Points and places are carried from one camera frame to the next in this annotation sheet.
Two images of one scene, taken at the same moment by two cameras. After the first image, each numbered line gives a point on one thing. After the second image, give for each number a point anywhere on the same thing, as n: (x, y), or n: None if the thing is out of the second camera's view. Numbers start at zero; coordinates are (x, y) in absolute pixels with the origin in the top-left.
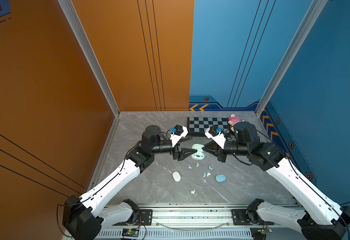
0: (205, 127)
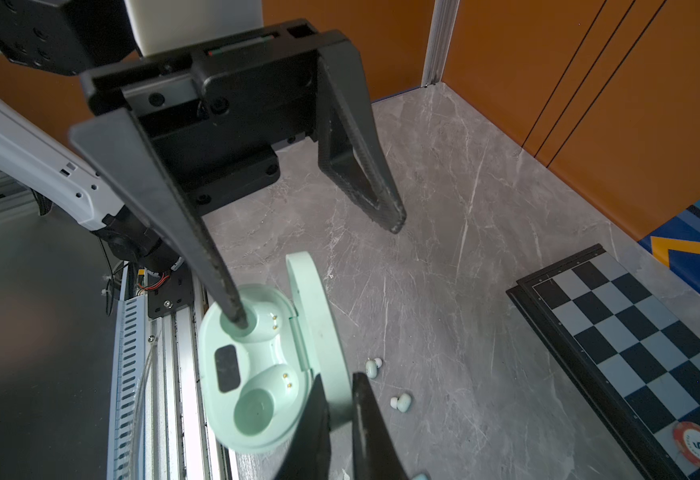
0: (654, 382)
